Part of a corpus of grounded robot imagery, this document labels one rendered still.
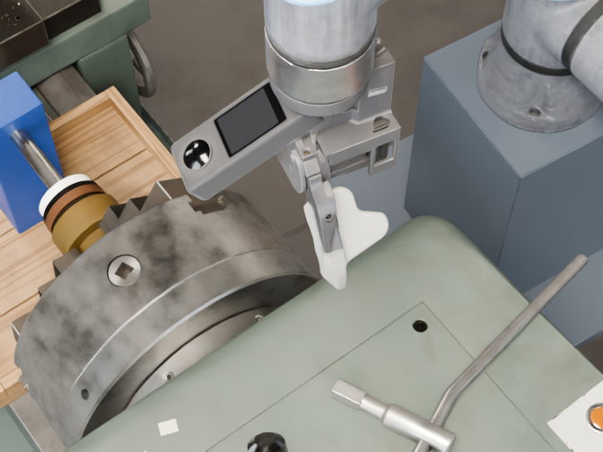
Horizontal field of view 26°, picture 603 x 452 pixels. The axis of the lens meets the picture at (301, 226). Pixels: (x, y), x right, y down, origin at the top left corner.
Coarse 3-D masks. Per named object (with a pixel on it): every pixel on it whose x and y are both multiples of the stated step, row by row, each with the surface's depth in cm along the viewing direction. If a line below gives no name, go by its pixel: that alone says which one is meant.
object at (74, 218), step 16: (64, 192) 144; (80, 192) 144; (96, 192) 146; (48, 208) 145; (64, 208) 144; (80, 208) 143; (96, 208) 143; (48, 224) 145; (64, 224) 143; (80, 224) 142; (96, 224) 142; (64, 240) 143; (80, 240) 142; (96, 240) 142
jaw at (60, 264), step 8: (64, 256) 142; (72, 256) 142; (56, 264) 141; (64, 264) 141; (56, 272) 142; (40, 288) 139; (40, 296) 140; (16, 320) 137; (24, 320) 137; (16, 328) 137; (16, 336) 138; (24, 376) 138
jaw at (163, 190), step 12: (168, 180) 136; (180, 180) 137; (156, 192) 135; (168, 192) 134; (180, 192) 135; (120, 204) 142; (132, 204) 138; (144, 204) 136; (156, 204) 135; (192, 204) 132; (204, 204) 133; (216, 204) 134; (108, 216) 141; (120, 216) 139; (132, 216) 138; (108, 228) 141
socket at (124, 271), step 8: (120, 256) 127; (128, 256) 127; (112, 264) 127; (120, 264) 126; (128, 264) 126; (136, 264) 126; (112, 272) 126; (120, 272) 127; (128, 272) 129; (136, 272) 126; (112, 280) 126; (120, 280) 126; (128, 280) 126
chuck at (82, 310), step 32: (224, 192) 136; (128, 224) 128; (160, 224) 128; (192, 224) 129; (224, 224) 131; (256, 224) 134; (96, 256) 127; (160, 256) 126; (192, 256) 127; (224, 256) 128; (64, 288) 127; (96, 288) 126; (128, 288) 125; (160, 288) 125; (32, 320) 129; (64, 320) 127; (96, 320) 125; (128, 320) 124; (32, 352) 130; (64, 352) 127; (96, 352) 125; (32, 384) 132; (64, 384) 127
